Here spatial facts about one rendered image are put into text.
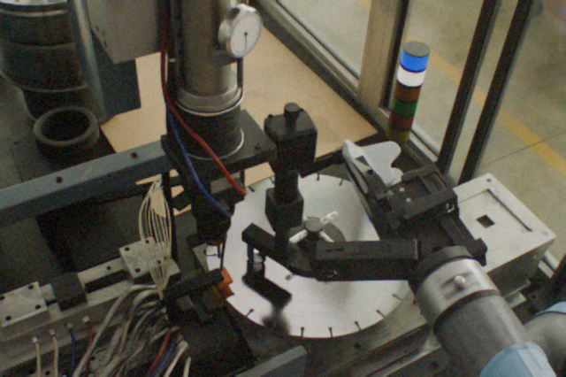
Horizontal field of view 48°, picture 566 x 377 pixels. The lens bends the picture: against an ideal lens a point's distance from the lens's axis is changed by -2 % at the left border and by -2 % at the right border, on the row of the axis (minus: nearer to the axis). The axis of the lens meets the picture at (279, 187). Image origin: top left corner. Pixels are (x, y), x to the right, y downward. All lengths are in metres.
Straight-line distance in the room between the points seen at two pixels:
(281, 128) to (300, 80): 0.93
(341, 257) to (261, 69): 1.10
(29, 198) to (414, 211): 0.58
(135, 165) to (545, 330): 0.63
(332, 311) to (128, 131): 0.76
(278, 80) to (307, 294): 0.82
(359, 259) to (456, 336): 0.13
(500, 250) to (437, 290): 0.54
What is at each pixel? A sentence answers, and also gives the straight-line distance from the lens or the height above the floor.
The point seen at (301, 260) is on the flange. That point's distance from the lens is 1.00.
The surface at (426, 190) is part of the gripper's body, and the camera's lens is 0.71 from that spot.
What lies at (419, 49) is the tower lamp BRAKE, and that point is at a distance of 1.11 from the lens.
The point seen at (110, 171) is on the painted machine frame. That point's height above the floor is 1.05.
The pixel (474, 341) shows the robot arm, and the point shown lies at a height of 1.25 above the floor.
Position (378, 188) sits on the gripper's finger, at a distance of 0.70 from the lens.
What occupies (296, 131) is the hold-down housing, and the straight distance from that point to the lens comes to 0.76.
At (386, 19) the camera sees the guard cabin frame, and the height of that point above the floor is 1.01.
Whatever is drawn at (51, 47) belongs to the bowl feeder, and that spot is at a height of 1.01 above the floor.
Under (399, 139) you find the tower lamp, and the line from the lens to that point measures 1.20.
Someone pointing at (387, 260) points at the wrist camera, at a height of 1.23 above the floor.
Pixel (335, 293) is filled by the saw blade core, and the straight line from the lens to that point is 0.99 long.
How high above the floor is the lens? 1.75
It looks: 46 degrees down
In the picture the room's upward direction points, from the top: 4 degrees clockwise
